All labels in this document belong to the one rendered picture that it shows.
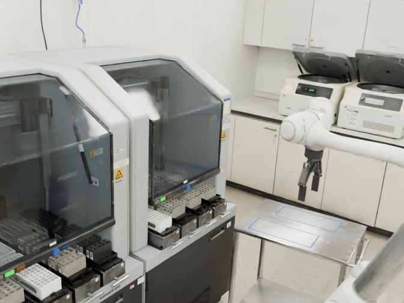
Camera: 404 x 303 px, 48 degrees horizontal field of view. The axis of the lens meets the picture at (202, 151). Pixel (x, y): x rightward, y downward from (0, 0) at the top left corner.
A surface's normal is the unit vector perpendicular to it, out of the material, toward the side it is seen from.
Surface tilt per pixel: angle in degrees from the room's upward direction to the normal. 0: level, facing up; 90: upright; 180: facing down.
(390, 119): 90
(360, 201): 90
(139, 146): 90
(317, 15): 90
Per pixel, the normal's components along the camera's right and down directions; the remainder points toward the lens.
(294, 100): -0.61, 0.23
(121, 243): 0.81, 0.23
